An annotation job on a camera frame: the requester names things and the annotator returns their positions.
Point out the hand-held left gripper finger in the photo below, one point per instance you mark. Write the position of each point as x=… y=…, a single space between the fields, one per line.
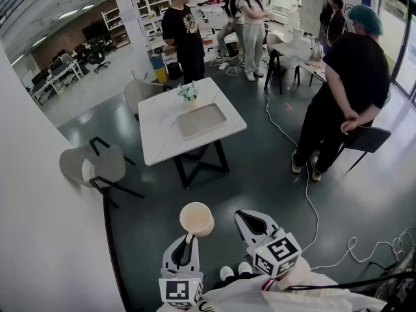
x=195 y=262
x=168 y=255

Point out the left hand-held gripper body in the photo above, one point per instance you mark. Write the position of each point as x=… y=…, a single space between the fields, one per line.
x=180 y=288

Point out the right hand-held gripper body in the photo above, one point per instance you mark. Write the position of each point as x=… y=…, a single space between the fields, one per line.
x=276 y=255

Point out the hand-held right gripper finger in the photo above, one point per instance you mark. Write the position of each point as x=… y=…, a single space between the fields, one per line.
x=271 y=227
x=247 y=236

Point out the cream ceramic mug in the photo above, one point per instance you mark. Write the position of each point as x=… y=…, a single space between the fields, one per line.
x=196 y=219

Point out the grey rectangular tray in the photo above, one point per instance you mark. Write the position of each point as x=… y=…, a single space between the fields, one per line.
x=201 y=120

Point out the person's right forearm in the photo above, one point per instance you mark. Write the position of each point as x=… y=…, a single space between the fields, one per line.
x=302 y=276

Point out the person's right shoe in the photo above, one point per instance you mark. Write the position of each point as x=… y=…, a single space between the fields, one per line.
x=244 y=268

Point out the person's shoe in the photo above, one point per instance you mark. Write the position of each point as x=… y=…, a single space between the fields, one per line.
x=244 y=268
x=226 y=272

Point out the person's left shoe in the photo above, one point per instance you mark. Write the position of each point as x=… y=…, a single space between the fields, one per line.
x=226 y=272

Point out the person's black trousers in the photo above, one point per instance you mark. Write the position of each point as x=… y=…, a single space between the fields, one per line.
x=227 y=283

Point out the white marble table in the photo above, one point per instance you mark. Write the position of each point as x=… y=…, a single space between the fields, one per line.
x=159 y=132

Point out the dark seat chair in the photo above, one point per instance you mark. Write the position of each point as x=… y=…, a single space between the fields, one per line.
x=367 y=138

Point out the potted blue white flowers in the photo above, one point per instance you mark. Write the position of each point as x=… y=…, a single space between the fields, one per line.
x=188 y=93

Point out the white power strip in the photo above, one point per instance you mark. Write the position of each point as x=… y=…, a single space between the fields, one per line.
x=223 y=66

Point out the long grey work table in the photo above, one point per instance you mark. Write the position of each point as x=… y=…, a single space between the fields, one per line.
x=286 y=49

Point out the black bin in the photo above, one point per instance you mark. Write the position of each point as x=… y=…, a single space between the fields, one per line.
x=174 y=71

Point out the yellow bin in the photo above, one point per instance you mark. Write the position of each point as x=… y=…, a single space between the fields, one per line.
x=161 y=75

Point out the round white appliance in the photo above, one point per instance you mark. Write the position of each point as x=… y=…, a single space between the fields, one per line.
x=305 y=49

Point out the tall white appliance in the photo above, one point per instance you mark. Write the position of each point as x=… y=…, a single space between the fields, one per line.
x=297 y=36

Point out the blue bin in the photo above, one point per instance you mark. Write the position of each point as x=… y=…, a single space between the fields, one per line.
x=157 y=62

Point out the black office chair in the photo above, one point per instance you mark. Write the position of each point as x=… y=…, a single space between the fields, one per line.
x=99 y=58

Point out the row of office desks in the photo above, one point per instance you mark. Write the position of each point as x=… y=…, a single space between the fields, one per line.
x=61 y=73

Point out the white locker cabinet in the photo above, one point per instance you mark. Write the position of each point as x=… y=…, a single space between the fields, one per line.
x=312 y=8

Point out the white shelving unit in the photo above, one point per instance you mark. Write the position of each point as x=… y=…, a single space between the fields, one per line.
x=156 y=2

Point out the grey chair black frame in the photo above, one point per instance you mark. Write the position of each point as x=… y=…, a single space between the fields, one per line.
x=139 y=91
x=107 y=164

